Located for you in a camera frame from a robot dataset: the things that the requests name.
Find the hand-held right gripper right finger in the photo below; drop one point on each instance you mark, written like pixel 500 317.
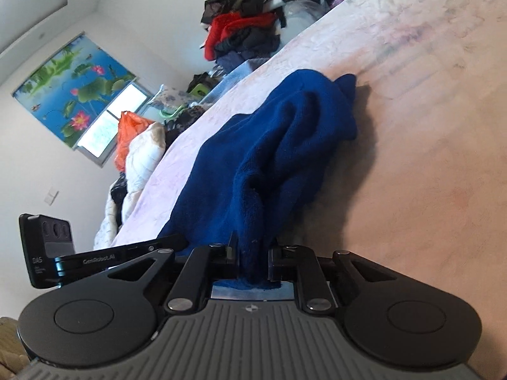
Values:
pixel 273 259

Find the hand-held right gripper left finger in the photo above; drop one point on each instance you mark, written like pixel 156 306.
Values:
pixel 233 250

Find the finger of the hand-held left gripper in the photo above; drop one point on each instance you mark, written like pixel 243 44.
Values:
pixel 174 241

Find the blue fleece garment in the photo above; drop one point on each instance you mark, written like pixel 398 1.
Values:
pixel 269 146

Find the pile of dark clothes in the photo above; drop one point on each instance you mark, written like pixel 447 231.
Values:
pixel 246 40

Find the white quilt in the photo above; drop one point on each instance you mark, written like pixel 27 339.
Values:
pixel 140 154

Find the orange plastic bag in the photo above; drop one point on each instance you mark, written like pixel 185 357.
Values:
pixel 128 134

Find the dark patterned cloth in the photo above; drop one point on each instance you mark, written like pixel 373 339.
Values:
pixel 186 121

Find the window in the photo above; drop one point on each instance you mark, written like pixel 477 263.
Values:
pixel 99 130

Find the floral cushion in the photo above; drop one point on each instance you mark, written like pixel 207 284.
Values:
pixel 170 97

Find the green plastic basket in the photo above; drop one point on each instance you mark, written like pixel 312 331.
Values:
pixel 200 91

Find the lotus print roller blind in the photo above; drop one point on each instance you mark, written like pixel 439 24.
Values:
pixel 71 83

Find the blue storage box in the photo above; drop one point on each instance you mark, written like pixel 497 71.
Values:
pixel 241 72

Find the pink fuzzy blanket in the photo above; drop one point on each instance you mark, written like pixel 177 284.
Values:
pixel 416 107

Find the red garment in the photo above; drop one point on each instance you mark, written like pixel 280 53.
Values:
pixel 229 25

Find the clear plastic bag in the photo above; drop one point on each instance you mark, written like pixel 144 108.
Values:
pixel 303 16

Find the white wall switch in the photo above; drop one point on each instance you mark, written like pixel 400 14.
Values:
pixel 50 197

